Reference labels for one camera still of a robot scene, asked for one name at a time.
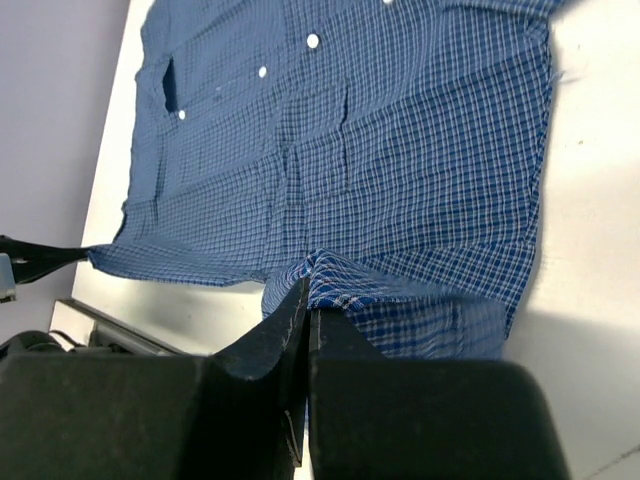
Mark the blue checked long sleeve shirt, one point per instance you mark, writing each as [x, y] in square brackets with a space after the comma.
[390, 152]

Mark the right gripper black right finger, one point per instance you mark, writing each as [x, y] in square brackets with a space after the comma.
[372, 417]

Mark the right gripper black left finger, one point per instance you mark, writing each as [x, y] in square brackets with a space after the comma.
[237, 414]

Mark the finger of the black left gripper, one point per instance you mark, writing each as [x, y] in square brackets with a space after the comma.
[30, 262]

